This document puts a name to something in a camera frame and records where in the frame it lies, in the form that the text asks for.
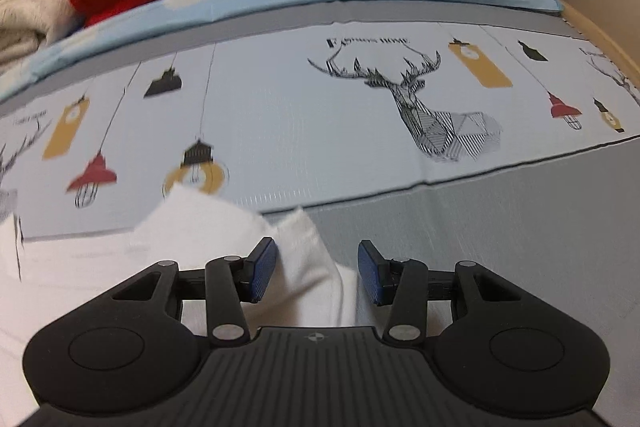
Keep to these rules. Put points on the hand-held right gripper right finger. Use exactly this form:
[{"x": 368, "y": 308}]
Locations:
[{"x": 370, "y": 271}]

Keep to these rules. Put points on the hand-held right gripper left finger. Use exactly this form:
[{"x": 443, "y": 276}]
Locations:
[{"x": 263, "y": 271}]

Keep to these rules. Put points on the white small garment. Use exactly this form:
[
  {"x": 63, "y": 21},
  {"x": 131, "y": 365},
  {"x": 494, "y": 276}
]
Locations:
[{"x": 200, "y": 232}]

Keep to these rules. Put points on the printed deer bed sheet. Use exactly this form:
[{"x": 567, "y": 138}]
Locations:
[{"x": 300, "y": 107}]

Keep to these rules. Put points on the cream folded blanket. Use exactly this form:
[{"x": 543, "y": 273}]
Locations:
[{"x": 25, "y": 7}]

